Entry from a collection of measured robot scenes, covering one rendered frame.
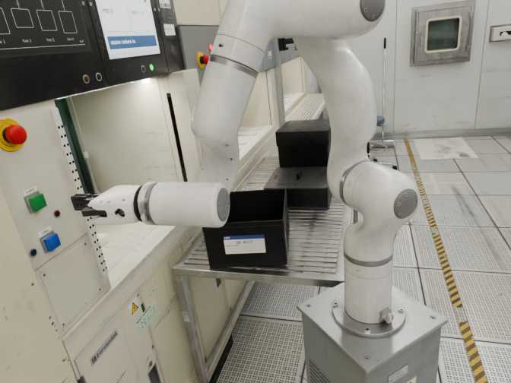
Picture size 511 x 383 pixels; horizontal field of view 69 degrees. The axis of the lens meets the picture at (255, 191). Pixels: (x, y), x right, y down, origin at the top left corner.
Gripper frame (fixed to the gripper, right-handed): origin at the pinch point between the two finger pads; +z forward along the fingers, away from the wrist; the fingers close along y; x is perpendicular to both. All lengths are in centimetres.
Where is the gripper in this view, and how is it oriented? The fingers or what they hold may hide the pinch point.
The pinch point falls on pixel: (82, 202)
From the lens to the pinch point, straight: 84.9
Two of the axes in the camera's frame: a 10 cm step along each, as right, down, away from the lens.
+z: -9.6, -0.1, 3.0
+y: 2.7, -3.9, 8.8
